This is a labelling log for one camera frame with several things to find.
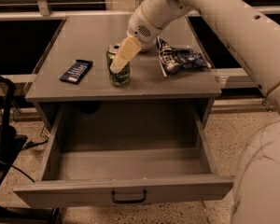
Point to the blue crumpled chip bag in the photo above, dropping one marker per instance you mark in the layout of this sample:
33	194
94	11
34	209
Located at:
173	59

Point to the green soda can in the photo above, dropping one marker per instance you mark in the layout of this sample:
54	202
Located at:
121	78

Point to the black drawer handle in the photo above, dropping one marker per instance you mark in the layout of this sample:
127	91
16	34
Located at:
127	198

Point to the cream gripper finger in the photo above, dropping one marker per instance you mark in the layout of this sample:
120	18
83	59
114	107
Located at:
126	50

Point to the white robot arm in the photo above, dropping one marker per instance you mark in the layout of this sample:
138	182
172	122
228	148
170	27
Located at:
254	41

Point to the dark blue snack bar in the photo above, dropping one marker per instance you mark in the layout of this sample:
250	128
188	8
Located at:
76	72

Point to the grey metal cabinet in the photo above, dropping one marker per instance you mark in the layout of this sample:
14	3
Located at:
87	37

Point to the metal window railing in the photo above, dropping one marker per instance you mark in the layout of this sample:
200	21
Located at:
53	10

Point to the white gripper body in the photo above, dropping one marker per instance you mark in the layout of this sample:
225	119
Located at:
142	32

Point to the open grey top drawer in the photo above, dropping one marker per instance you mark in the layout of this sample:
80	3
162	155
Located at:
126	147

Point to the black chair base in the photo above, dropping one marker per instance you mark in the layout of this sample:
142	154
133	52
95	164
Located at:
11	143

